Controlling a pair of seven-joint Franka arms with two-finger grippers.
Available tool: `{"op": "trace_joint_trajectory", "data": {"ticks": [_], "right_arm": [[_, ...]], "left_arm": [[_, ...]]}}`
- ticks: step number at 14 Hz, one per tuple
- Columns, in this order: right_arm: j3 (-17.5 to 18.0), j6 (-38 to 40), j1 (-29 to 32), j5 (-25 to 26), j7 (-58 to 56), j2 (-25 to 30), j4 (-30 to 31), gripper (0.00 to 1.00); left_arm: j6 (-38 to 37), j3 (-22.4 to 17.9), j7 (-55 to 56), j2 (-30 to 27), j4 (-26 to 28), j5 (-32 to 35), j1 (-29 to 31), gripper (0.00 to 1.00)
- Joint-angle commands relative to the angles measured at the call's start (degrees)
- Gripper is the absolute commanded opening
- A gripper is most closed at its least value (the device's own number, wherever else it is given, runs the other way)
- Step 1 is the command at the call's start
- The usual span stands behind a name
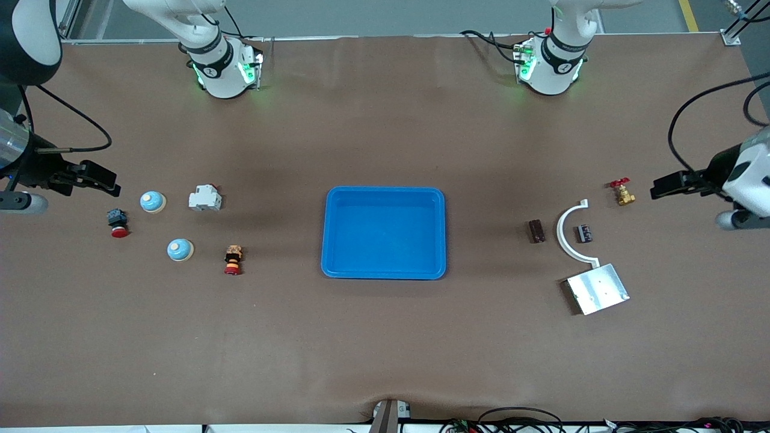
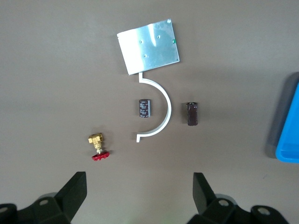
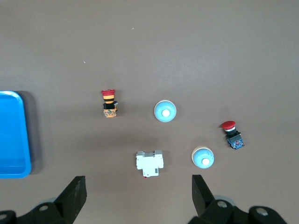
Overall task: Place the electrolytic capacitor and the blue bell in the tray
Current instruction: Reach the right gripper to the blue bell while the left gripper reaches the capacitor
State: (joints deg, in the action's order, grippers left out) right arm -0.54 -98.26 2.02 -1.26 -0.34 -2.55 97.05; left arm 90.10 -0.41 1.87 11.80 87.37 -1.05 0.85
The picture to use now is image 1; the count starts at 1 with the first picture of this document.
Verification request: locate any blue plastic tray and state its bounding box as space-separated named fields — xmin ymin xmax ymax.
xmin=321 ymin=186 xmax=447 ymax=280

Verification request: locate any white circuit breaker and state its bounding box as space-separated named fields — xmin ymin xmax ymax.
xmin=188 ymin=184 xmax=223 ymax=212

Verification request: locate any silver metal plate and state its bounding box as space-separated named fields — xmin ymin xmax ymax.
xmin=565 ymin=263 xmax=630 ymax=316

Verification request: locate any brown table mat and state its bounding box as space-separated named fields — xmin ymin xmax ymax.
xmin=0 ymin=33 xmax=770 ymax=425

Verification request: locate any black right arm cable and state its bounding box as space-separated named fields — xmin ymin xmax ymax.
xmin=17 ymin=83 xmax=113 ymax=152

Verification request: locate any brass valve with red handle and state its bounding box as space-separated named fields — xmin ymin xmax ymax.
xmin=609 ymin=177 xmax=636 ymax=207

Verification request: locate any long black left arm cable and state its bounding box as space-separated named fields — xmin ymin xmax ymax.
xmin=669 ymin=72 xmax=770 ymax=174

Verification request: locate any short black left arm cable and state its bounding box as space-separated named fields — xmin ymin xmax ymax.
xmin=743 ymin=80 xmax=770 ymax=128

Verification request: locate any white curved plastic bracket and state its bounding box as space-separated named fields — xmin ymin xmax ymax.
xmin=556 ymin=199 xmax=600 ymax=268

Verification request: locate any aluminium frame post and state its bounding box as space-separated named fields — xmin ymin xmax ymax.
xmin=58 ymin=0 xmax=85 ymax=40
xmin=722 ymin=0 xmax=770 ymax=46

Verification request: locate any black cable bundle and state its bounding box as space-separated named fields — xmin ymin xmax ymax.
xmin=439 ymin=407 xmax=770 ymax=433

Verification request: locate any black arm base cable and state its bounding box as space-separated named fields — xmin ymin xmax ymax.
xmin=460 ymin=29 xmax=524 ymax=64

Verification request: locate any grey camera stand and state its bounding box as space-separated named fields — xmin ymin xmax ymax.
xmin=370 ymin=399 xmax=411 ymax=433

